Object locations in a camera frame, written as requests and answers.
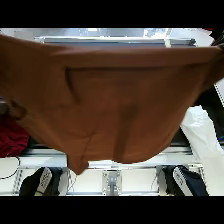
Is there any black cable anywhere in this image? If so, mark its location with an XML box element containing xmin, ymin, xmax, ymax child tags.
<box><xmin>0</xmin><ymin>156</ymin><xmax>22</xmax><ymax>181</ymax></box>

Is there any brown T-shirt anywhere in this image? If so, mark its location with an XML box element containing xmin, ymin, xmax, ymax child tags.
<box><xmin>0</xmin><ymin>33</ymin><xmax>224</xmax><ymax>176</ymax></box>

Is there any red garment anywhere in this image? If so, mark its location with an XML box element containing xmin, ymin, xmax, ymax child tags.
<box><xmin>0</xmin><ymin>114</ymin><xmax>31</xmax><ymax>158</ymax></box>

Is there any silver frame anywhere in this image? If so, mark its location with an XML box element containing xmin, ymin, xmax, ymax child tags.
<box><xmin>13</xmin><ymin>34</ymin><xmax>205</xmax><ymax>197</ymax></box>

